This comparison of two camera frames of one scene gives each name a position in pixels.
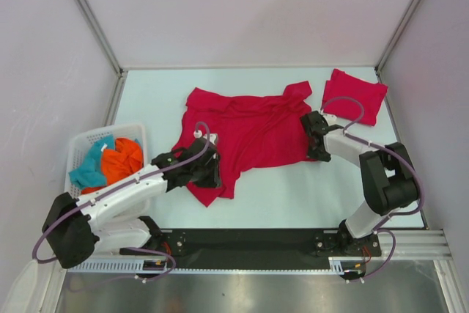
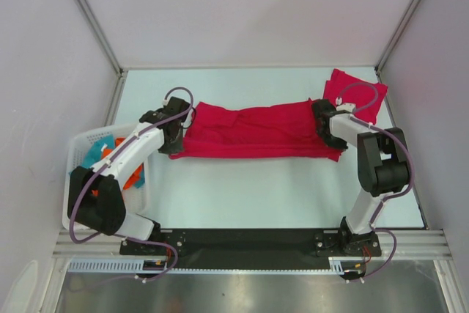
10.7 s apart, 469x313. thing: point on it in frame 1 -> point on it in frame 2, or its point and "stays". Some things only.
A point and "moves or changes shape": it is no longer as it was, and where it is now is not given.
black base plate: (265, 246) stays
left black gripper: (214, 181) -> (175, 148)
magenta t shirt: (250, 131) moves or changes shape
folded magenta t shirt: (370, 94) stays
